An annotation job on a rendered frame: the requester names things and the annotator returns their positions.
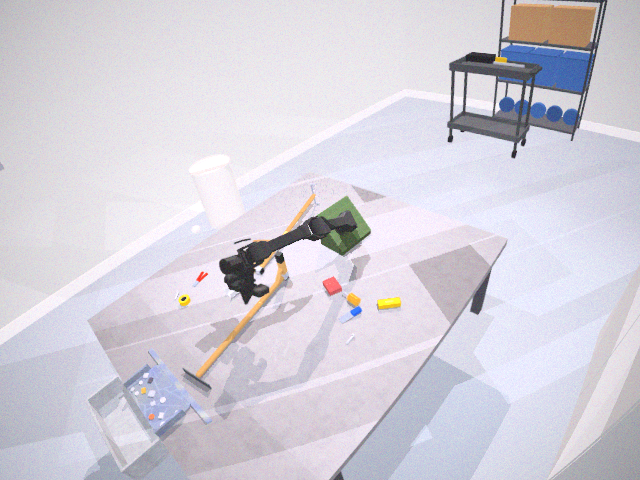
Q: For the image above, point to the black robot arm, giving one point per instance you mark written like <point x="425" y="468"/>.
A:
<point x="261" y="250"/>

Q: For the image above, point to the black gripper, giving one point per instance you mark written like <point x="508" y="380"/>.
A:
<point x="252" y="288"/>

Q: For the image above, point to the long yellow pole with dark tip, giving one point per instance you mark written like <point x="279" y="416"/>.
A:
<point x="260" y="268"/>

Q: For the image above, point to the red-handled pliers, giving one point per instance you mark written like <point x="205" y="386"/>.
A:
<point x="199" y="278"/>

